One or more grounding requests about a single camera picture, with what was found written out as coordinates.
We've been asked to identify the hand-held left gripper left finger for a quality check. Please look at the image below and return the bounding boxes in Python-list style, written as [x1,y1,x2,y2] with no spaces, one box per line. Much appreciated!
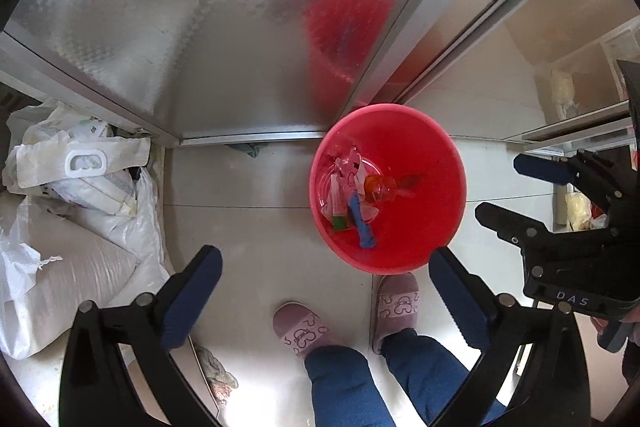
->
[59,245,224,427]

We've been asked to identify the pink clear wrapper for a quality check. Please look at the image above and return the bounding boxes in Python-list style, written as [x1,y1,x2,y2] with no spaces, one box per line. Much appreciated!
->
[327,147,371,208]

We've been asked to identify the open storage shelf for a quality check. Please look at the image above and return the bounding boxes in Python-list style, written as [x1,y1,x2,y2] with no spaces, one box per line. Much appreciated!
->
[400,0,640,233]

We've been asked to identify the person's blue trousers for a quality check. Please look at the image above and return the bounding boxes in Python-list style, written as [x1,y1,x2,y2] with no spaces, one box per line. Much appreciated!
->
[305,329,506,427]

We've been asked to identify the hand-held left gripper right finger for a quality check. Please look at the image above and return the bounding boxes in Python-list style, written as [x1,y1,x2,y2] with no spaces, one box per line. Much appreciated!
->
[429,247,593,427]

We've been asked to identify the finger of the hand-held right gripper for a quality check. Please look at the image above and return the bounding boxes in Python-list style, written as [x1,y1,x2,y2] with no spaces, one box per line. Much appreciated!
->
[514,150,631,210]
[475,202,616,258]

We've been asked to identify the grey floor rag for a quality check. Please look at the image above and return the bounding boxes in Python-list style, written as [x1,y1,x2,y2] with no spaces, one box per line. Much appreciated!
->
[192,342,238,403]

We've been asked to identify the pink right slipper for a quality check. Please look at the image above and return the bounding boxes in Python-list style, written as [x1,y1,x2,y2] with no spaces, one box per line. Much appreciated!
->
[369,273,420,354]

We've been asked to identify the red plastic bucket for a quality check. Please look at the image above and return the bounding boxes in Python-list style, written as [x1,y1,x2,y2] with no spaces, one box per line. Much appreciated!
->
[309,104,468,275]

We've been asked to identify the yellowish plastic bag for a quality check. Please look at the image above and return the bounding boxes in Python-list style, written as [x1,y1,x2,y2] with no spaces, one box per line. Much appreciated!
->
[550,72,576,118]
[565,192,608,230]

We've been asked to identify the pink slipper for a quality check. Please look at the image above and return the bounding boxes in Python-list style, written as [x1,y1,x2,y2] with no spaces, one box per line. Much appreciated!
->
[273,302,333,356]
[369,273,420,354]

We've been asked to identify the metal under-sink cabinet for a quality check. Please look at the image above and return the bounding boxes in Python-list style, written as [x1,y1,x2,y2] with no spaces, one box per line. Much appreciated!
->
[0,0,471,148]

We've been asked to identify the person's right hand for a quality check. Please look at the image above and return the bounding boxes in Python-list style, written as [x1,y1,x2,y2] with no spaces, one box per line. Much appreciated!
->
[591,304,640,334]

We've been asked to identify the blue snack wrapper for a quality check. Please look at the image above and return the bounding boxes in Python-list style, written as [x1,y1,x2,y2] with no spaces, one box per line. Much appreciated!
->
[347,193,377,250]

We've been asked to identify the white woven sack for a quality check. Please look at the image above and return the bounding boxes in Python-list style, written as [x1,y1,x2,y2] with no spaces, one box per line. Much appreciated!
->
[0,177,171,360]

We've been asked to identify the pink left slipper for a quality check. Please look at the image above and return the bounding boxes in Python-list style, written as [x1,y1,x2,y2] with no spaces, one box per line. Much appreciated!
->
[273,302,333,356]

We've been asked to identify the white sack with handle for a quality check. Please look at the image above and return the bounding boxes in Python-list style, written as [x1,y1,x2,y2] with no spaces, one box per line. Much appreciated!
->
[2,99,152,218]

